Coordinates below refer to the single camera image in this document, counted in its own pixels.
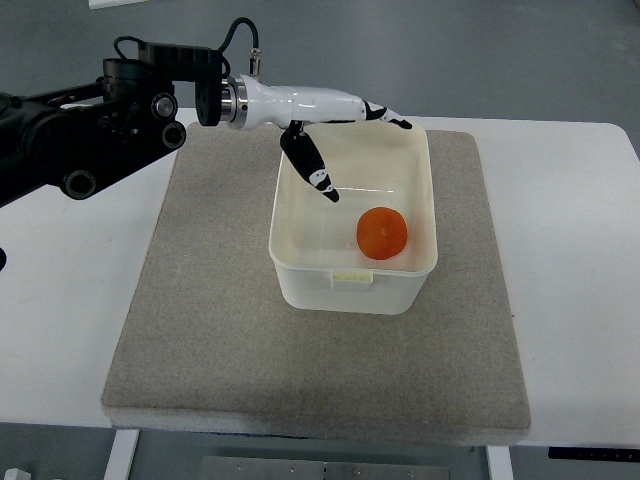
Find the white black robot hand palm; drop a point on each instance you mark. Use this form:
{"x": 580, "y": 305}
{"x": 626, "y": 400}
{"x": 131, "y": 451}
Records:
{"x": 248, "y": 104}

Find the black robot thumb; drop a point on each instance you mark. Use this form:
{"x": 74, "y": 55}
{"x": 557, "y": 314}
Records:
{"x": 306, "y": 159}

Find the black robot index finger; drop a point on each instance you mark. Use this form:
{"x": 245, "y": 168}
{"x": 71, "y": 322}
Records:
{"x": 375, "y": 112}

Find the orange fruit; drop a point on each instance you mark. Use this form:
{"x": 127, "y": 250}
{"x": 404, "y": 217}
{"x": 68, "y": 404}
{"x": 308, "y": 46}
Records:
{"x": 381, "y": 233}

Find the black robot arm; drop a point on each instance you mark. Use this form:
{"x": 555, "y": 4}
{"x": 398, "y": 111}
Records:
{"x": 84, "y": 139}

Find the white plastic box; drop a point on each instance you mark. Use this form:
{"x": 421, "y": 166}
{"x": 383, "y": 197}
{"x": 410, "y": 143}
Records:
{"x": 312, "y": 240}

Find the white board top edge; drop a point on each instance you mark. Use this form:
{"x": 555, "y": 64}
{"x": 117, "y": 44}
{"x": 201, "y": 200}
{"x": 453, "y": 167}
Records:
{"x": 101, "y": 4}

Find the grey felt mat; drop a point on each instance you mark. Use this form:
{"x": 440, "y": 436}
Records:
{"x": 210, "y": 344}

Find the white table leg right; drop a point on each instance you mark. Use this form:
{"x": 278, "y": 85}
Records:
{"x": 499, "y": 463}

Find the white table leg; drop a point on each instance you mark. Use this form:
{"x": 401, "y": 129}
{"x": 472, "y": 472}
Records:
{"x": 122, "y": 455}
{"x": 499, "y": 463}

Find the white table leg left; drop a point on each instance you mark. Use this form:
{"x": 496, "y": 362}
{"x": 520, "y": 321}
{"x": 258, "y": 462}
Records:
{"x": 122, "y": 455}

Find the black control panel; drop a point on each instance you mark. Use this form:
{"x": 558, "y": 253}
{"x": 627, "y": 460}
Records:
{"x": 594, "y": 454}

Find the white object floor corner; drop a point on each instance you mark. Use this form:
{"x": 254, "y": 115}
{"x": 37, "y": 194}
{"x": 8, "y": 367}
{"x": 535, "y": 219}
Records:
{"x": 16, "y": 474}

